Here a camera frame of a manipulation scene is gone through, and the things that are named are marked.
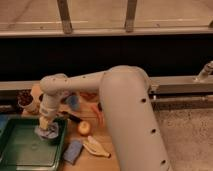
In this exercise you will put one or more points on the black handled utensil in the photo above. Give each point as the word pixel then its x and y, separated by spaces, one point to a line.
pixel 70 116

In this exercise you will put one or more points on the yellow red apple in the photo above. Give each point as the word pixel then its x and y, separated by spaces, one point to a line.
pixel 84 128

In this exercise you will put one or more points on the green plastic tray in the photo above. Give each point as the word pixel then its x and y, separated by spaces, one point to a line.
pixel 22 150

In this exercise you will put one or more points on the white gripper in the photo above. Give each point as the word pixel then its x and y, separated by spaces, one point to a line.
pixel 48 110

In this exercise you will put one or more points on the wooden cutting board table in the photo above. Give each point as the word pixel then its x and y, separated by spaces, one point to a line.
pixel 86 161

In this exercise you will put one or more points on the red chili pepper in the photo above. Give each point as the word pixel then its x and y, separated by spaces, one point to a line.
pixel 99 114

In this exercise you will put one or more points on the metal rail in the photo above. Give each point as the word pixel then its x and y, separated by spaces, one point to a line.
pixel 167 85

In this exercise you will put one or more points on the blue plastic cup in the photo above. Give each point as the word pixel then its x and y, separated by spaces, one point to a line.
pixel 73 102

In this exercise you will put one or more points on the blue sponge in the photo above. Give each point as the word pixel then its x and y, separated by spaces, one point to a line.
pixel 73 151

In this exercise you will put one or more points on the white cup with dark contents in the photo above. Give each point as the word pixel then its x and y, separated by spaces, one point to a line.
pixel 27 102

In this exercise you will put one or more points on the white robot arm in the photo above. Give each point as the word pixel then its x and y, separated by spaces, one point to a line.
pixel 130 119

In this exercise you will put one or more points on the grey blue patterned towel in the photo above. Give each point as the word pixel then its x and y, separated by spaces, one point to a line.
pixel 50 133

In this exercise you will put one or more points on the orange bowl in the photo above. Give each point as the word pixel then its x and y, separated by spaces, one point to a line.
pixel 88 96

